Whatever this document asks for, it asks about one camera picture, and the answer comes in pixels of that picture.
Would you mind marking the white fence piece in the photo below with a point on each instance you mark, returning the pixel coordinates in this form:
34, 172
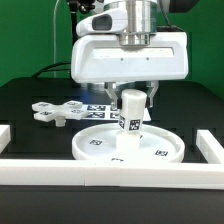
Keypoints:
210, 148
5, 136

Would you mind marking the white cross-shaped table base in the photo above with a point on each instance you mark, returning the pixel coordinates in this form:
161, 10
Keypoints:
47, 112

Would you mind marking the white fiducial marker sheet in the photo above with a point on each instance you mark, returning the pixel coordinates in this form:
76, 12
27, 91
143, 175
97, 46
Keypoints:
101, 112

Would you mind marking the white round table top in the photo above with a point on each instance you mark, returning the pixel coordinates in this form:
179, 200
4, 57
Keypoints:
108, 142

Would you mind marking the white left fence piece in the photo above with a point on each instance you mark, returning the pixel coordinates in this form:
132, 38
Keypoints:
5, 136

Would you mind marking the white front fence rail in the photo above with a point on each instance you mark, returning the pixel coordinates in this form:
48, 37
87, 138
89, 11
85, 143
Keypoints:
122, 174

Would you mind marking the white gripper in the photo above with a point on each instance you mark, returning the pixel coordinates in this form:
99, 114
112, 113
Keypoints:
101, 58

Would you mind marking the white right fence piece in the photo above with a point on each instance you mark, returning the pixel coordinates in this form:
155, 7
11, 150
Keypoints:
210, 148

